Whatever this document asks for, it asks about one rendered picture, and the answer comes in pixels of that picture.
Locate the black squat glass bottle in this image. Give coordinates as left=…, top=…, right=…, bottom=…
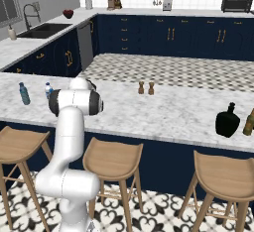
left=214, top=101, right=241, bottom=139

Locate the grey framed window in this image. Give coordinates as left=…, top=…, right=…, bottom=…
left=0, top=0, right=24, bottom=30

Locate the beige soap dispenser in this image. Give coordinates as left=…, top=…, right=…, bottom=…
left=7, top=24, right=18, bottom=42

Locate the navy sink cupboard run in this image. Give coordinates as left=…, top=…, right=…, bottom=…
left=1, top=27, right=83, bottom=78

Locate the teal plastic bottle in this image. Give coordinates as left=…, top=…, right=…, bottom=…
left=18, top=81, right=32, bottom=106

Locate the olive green glass bottle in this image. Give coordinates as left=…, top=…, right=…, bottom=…
left=242, top=107, right=254, bottom=137

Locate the dark red bowl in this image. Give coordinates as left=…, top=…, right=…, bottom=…
left=63, top=9, right=74, bottom=20

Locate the steel sink tap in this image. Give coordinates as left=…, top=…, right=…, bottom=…
left=22, top=3, right=43, bottom=31

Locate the white toaster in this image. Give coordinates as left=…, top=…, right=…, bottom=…
left=162, top=0, right=174, bottom=12

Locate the navy base cupboard run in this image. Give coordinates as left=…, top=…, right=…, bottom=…
left=88, top=13, right=254, bottom=62

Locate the black sink basin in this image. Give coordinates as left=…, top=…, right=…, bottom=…
left=16, top=23, right=73, bottom=40

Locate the brown coffee machine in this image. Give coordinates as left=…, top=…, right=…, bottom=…
left=105, top=0, right=117, bottom=12

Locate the black toaster oven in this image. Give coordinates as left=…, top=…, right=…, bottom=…
left=220, top=0, right=254, bottom=14

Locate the steel dishwasher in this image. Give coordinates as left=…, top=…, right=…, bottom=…
left=76, top=21, right=95, bottom=72

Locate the clear plastic bottle blue label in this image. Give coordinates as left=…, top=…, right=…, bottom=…
left=44, top=81, right=55, bottom=100

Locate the wooden bar stool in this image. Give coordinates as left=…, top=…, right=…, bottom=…
left=0, top=125, right=54, bottom=232
left=82, top=136, right=145, bottom=232
left=178, top=150, right=254, bottom=232

